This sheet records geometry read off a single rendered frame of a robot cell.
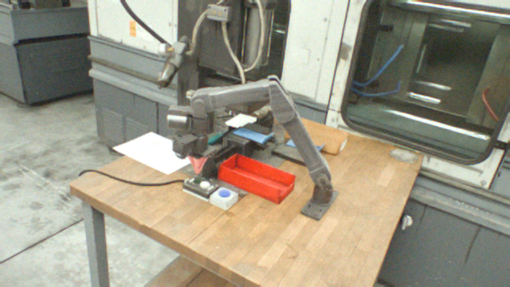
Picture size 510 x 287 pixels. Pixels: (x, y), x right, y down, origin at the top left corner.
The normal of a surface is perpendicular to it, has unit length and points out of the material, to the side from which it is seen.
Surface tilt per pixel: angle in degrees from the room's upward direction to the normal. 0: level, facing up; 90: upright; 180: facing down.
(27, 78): 90
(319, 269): 0
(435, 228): 90
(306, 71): 90
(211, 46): 90
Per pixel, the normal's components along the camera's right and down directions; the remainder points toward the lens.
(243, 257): 0.10, -0.90
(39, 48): 0.83, 0.32
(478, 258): -0.55, 0.32
